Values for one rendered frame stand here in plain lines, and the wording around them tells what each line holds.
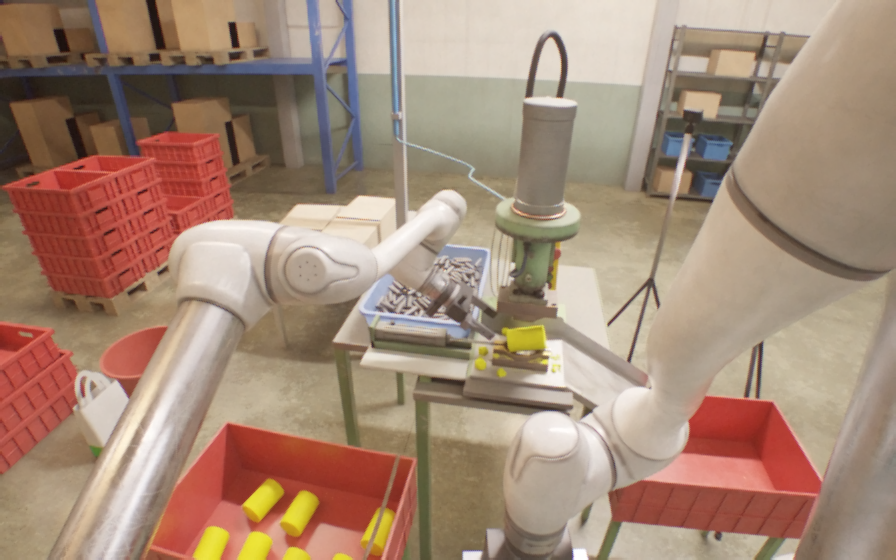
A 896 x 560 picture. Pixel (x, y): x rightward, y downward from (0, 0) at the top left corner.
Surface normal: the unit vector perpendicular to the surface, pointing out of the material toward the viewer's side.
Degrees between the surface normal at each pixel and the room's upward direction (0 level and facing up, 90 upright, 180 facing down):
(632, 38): 90
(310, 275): 63
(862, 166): 96
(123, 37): 90
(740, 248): 100
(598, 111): 90
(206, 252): 30
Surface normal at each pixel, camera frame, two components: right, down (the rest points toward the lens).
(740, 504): -0.15, 0.49
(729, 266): -0.90, 0.36
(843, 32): -0.97, -0.22
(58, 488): 0.02, -0.87
